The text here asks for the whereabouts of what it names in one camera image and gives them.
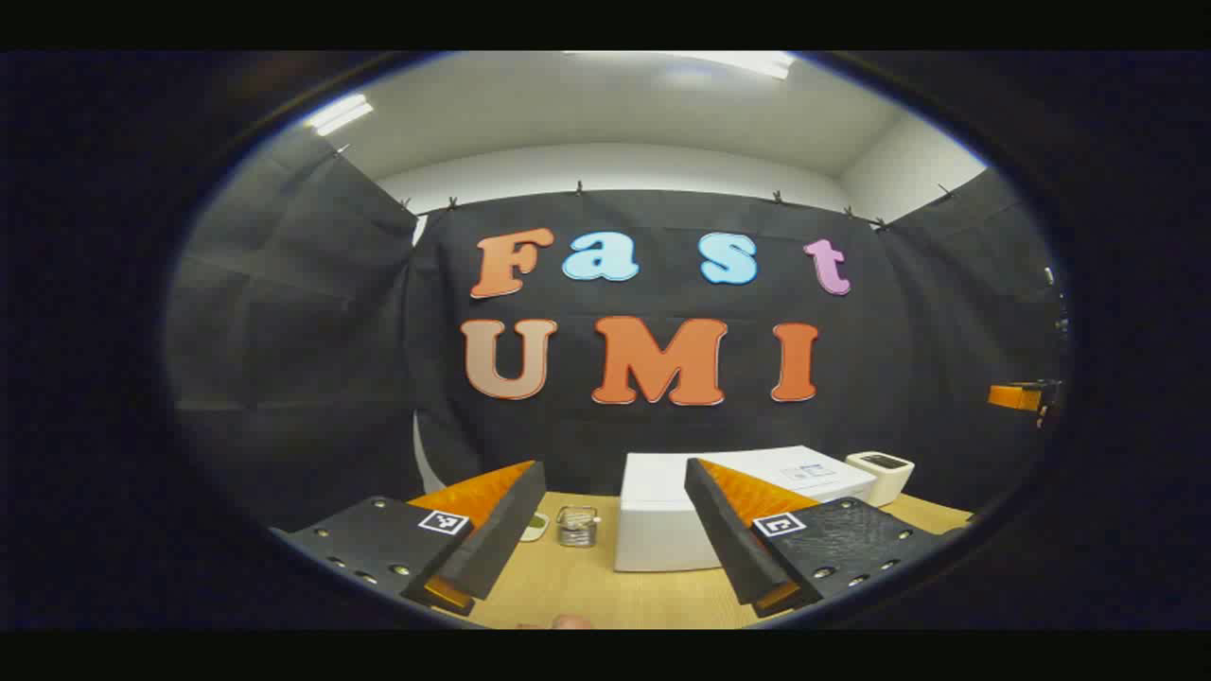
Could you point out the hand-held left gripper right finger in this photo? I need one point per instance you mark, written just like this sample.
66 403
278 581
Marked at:
724 539

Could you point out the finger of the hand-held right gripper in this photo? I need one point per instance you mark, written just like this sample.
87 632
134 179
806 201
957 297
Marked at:
1014 397

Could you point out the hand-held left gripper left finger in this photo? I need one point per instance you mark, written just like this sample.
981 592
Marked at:
501 539

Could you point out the white microwave oven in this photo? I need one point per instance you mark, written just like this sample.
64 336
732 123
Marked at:
662 511

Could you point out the small white green container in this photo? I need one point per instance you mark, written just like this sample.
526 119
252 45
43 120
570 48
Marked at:
535 526

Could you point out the white toaster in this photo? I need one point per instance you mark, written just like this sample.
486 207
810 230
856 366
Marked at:
885 478

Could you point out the ceiling light strip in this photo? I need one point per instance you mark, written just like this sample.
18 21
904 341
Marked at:
338 114

